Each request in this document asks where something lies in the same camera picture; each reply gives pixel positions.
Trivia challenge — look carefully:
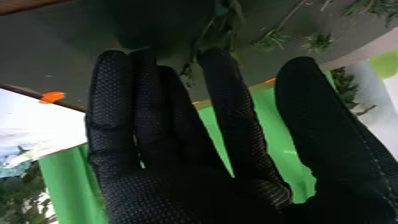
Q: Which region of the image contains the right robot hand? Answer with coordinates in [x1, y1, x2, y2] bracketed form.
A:
[83, 48, 398, 224]

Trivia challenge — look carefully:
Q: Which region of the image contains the white sheet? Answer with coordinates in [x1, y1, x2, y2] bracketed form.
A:
[0, 88, 88, 168]

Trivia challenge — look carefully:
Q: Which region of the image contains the dark mat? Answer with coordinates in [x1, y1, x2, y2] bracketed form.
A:
[0, 0, 398, 113]

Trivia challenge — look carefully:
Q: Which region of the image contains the green sprig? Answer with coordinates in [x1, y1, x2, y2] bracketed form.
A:
[250, 0, 335, 54]
[177, 0, 244, 88]
[342, 0, 398, 28]

